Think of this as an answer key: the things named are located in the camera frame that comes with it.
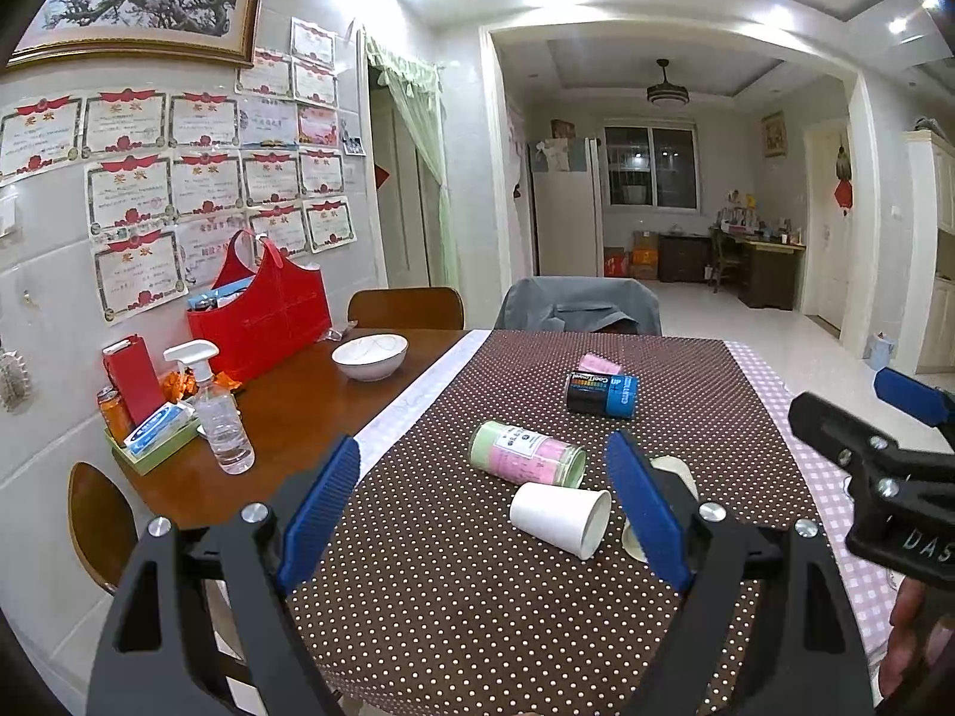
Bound brown wooden chair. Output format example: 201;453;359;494
346;286;464;330
68;462;138;595

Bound white ceramic bowl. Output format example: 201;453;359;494
332;333;408;381

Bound orange snack wrapper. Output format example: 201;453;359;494
160;369;243;403

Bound clear spray bottle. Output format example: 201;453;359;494
164;340;255;475

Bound ceiling lamp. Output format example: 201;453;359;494
646;58;689;107

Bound dark wooden desk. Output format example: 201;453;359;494
711;228;805;310

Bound brown polka dot tablecloth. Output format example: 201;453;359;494
289;331;816;714

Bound green door curtain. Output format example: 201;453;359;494
364;31;460;289

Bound chair with grey jacket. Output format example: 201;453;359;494
494;276;662;337

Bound small pink cup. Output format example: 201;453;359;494
576;353;621;376

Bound cream paper cup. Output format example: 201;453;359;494
620;456;700;564

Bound framed blossom painting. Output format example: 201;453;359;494
7;0;261;70

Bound person's hand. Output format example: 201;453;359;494
877;577;952;698

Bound brown wooden chair back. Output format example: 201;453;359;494
346;286;464;330

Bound white refrigerator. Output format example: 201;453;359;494
528;137;604;276

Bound orange drink can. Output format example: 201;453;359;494
97;385;133;443

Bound wall hanging ornament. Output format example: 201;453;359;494
0;344;31;412

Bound white paper cup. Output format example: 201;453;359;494
509;483;612;561

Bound red box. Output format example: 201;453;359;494
102;335;165;425

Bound black and blue can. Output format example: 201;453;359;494
565;370;639;420

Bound orange cardboard boxes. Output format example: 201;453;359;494
604;231;659;280

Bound green tray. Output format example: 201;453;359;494
104;419;199;475

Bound pink and green canister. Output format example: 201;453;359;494
469;420;587;488

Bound brown wooden chair left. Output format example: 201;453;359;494
68;462;138;595

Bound blue white packet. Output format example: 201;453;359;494
123;403;193;461

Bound window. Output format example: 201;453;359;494
604;125;700;212

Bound red felt tote bag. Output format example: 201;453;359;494
186;230;332;383

